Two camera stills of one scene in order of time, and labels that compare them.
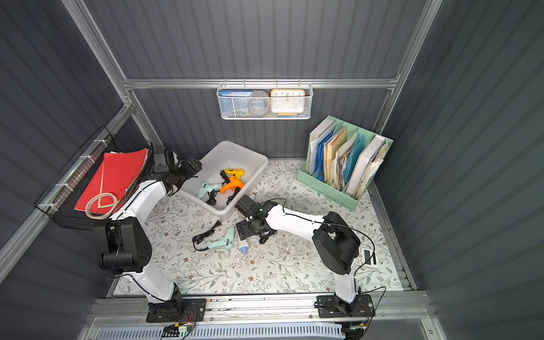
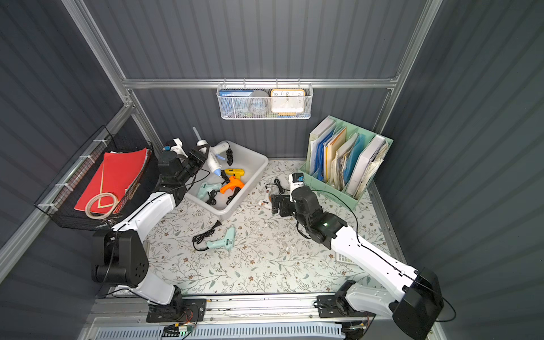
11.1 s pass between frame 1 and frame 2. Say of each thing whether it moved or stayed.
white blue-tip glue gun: moved
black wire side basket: stayed
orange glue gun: stayed
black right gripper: moved
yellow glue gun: stayed
